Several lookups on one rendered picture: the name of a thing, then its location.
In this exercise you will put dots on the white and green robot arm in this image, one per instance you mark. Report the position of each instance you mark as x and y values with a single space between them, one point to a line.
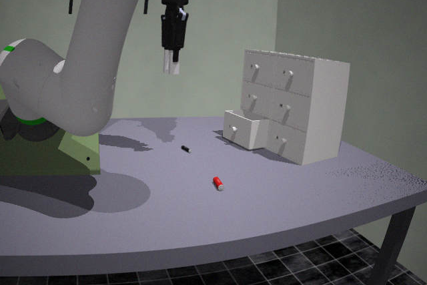
45 92

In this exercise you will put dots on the grey drawer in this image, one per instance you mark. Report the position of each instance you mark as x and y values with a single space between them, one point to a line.
257 97
291 107
294 74
291 143
246 128
263 67

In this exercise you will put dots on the small white chest of drawers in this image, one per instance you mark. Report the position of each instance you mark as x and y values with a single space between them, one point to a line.
326 107

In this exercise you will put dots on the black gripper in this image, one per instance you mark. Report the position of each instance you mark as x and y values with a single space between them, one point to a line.
171 35

